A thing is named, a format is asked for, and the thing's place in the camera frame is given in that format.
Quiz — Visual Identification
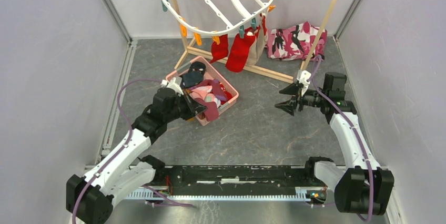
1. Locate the black sock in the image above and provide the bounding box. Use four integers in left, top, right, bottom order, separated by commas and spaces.
180, 62, 206, 89

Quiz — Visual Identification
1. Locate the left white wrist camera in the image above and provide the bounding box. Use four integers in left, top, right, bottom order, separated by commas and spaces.
161, 77, 184, 96

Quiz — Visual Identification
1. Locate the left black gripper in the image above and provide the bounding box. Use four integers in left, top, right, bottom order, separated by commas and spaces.
164, 90, 207, 123

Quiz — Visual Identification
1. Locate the maroon purple sock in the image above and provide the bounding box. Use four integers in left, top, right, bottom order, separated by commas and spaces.
190, 79, 232, 123

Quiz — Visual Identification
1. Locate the white toothed cable rail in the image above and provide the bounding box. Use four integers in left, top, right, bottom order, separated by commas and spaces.
124, 187, 311, 201

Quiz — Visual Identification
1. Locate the pink green patterned sock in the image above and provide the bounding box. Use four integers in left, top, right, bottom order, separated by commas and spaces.
189, 86, 221, 108

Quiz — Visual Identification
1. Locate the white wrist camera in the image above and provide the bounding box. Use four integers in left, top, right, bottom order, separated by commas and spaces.
296, 70, 312, 96
161, 77, 184, 96

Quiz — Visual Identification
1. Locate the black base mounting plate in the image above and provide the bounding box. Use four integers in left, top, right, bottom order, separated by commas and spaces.
147, 165, 325, 197

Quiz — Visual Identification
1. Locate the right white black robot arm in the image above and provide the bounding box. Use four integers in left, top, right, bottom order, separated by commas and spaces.
275, 70, 394, 220

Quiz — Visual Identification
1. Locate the pink camouflage cloth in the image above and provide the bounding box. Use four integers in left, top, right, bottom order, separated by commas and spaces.
267, 22, 319, 61

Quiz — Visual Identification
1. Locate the wooden rack frame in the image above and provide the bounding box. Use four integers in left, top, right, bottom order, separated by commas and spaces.
161, 0, 338, 83

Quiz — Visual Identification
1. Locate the red sock with white pompom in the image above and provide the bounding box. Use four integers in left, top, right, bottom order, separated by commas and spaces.
226, 29, 254, 73

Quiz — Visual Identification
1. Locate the plain red sock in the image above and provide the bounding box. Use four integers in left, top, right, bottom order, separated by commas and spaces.
210, 34, 229, 64

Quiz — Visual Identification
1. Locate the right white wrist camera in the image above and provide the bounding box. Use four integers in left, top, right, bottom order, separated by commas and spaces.
296, 70, 312, 96

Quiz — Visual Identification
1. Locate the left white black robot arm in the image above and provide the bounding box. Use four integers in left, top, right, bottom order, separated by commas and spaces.
66, 87, 207, 223

